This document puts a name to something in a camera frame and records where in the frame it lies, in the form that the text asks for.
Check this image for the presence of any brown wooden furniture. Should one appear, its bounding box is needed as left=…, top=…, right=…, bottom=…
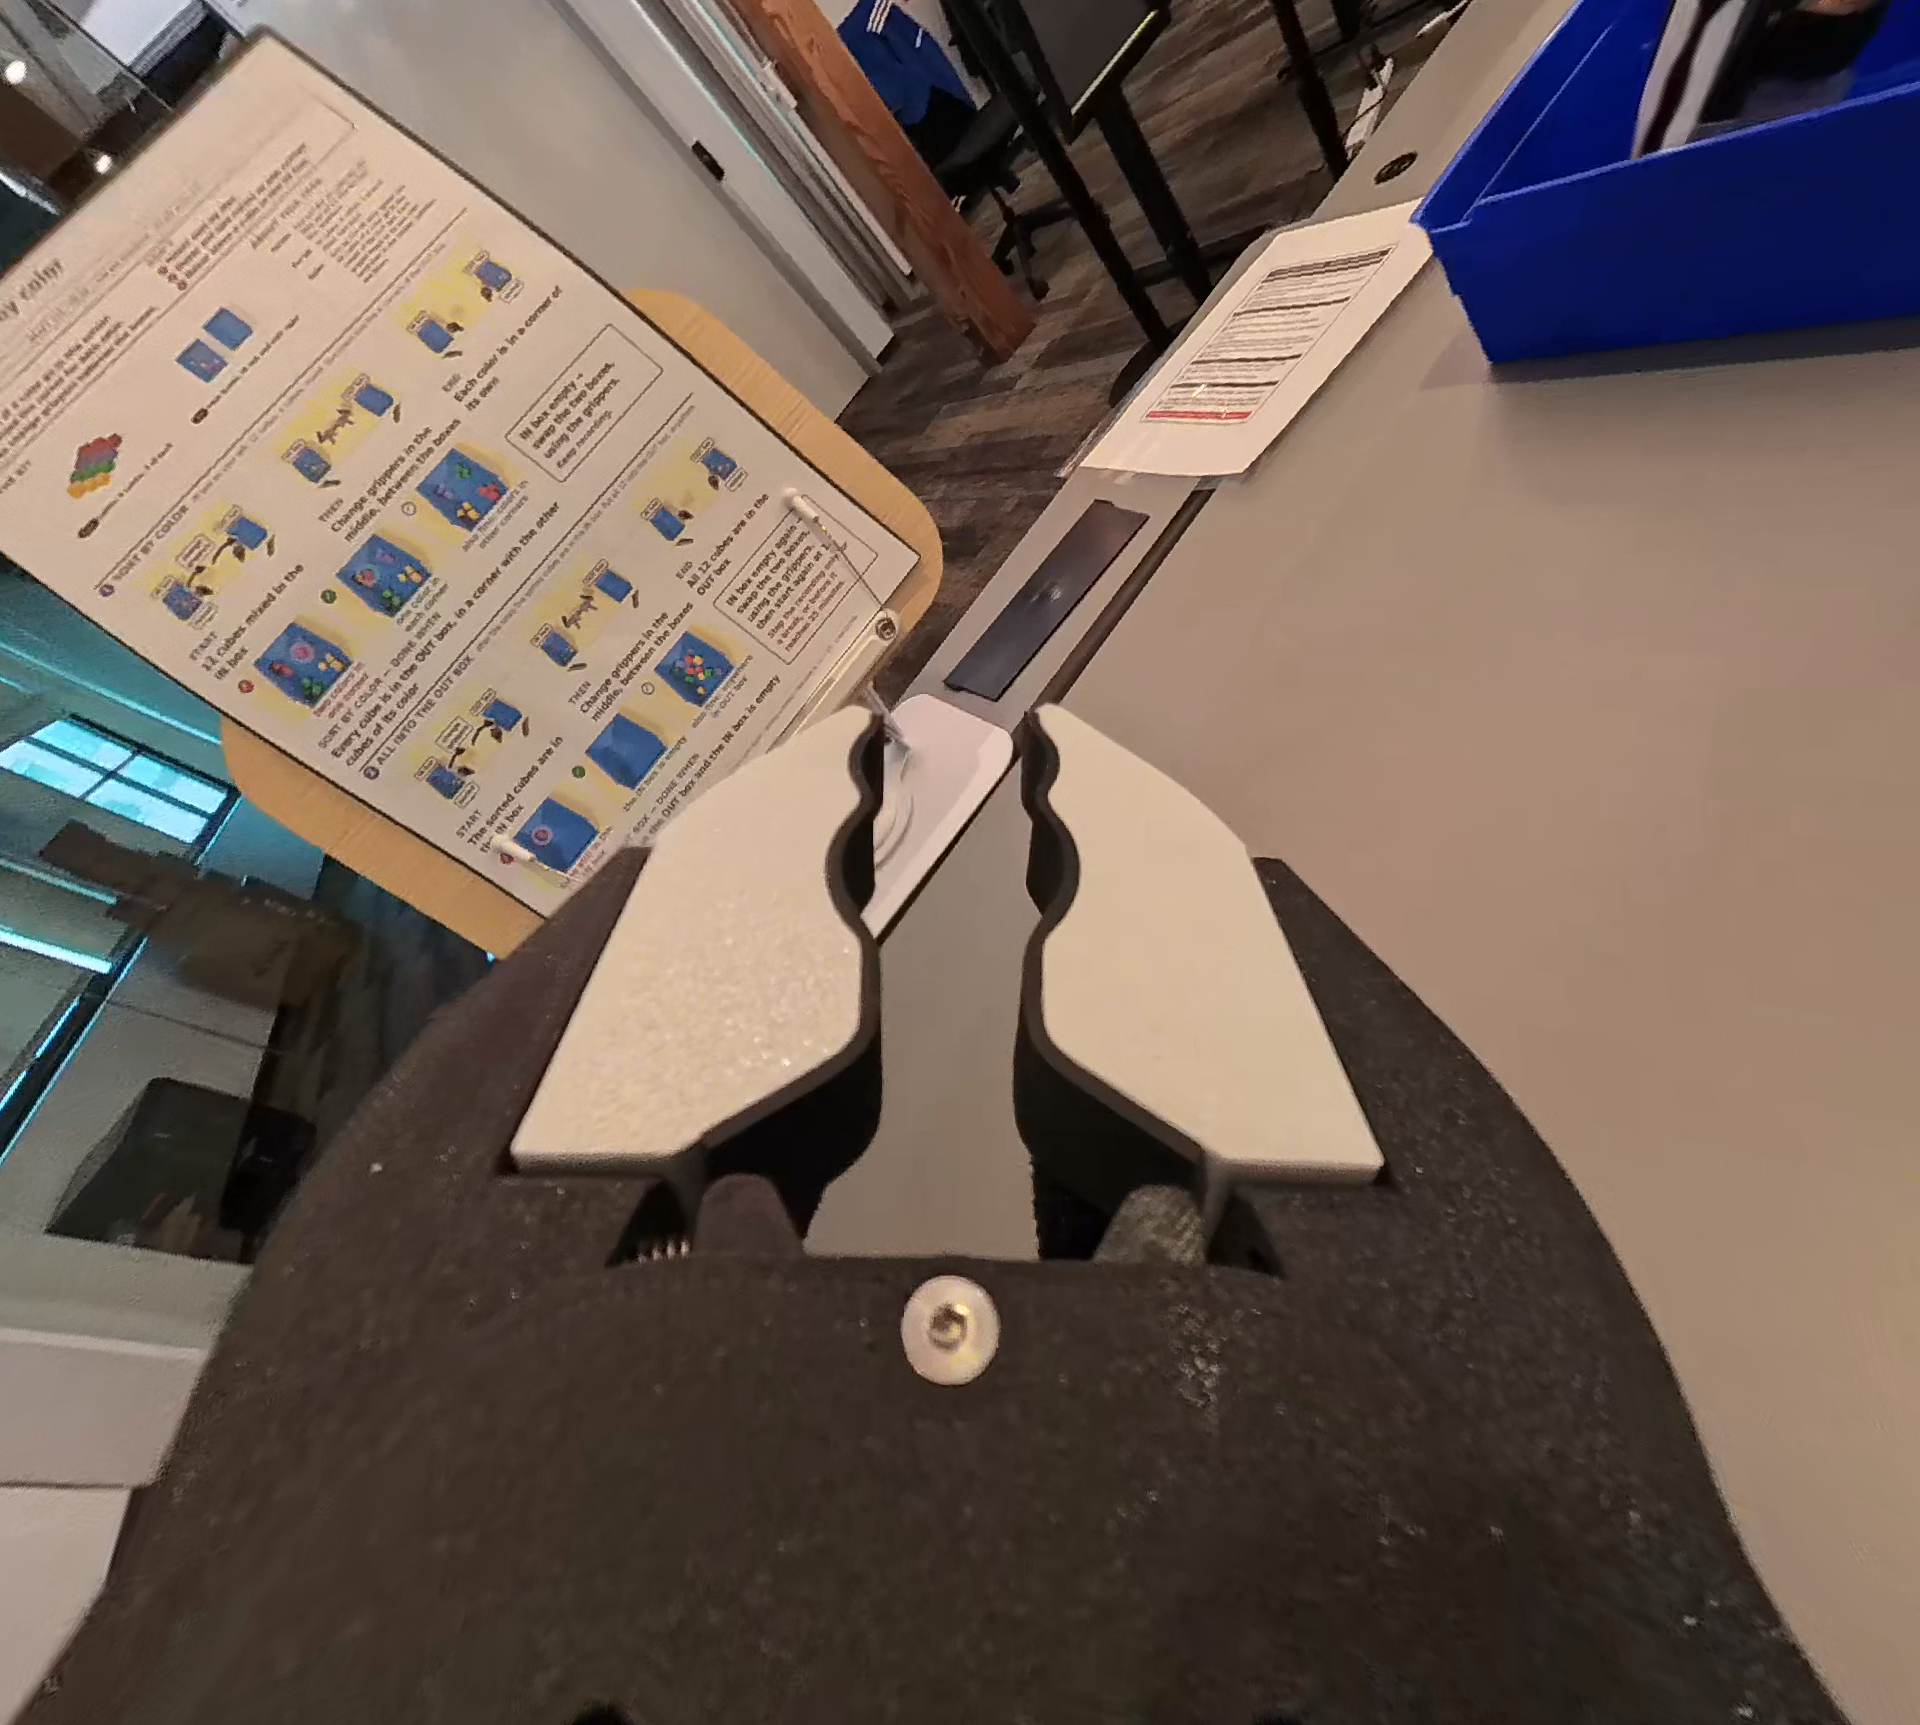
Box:
left=575, top=0, right=1040, bottom=362

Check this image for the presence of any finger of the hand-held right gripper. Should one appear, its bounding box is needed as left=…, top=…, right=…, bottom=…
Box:
left=1636, top=0, right=1710, bottom=161

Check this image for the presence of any blue plastic bin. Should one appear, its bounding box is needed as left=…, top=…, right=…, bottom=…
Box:
left=1412, top=0, right=1920, bottom=362

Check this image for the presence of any large window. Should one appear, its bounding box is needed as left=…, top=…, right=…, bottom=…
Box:
left=0, top=565, right=243, bottom=1125

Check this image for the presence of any black box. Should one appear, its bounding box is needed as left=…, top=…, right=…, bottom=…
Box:
left=51, top=1075, right=317, bottom=1263

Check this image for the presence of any blue jacket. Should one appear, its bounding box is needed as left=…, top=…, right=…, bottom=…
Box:
left=835, top=0, right=974, bottom=129

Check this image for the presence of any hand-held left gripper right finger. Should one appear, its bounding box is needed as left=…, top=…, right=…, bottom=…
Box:
left=1015, top=700, right=1389, bottom=1255

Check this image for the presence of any printed instruction sheet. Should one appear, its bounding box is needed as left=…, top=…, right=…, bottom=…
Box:
left=0, top=31, right=928, bottom=898

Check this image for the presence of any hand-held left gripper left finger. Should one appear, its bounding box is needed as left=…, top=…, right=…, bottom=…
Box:
left=513, top=710, right=889, bottom=1249

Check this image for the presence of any brown cardboard box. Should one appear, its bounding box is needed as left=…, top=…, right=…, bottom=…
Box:
left=43, top=824, right=366, bottom=1007

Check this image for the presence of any black office chair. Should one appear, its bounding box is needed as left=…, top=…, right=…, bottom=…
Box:
left=933, top=89, right=1056, bottom=305

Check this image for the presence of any clear plastic bag with papers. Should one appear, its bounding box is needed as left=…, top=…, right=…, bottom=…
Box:
left=1056, top=203, right=1434, bottom=491

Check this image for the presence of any white door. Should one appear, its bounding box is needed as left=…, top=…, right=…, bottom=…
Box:
left=202, top=0, right=898, bottom=372

